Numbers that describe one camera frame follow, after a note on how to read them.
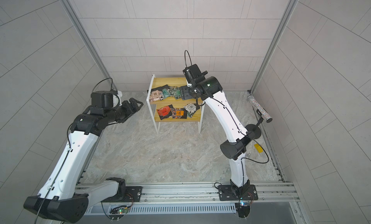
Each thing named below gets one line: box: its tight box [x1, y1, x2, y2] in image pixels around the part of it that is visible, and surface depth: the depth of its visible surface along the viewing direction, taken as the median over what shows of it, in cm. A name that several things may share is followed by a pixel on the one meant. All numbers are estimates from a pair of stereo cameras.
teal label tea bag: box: [161, 88, 171, 99], surface depth 74 cm
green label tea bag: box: [174, 86, 182, 100], surface depth 74 cm
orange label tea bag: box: [171, 107, 188, 120], surface depth 86 cm
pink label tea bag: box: [149, 89, 164, 103], surface depth 72 cm
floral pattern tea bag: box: [169, 85, 178, 97], surface depth 75 cm
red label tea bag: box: [156, 104, 174, 121], surface depth 86 cm
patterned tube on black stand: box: [245, 94, 273, 140], surface depth 84 cm
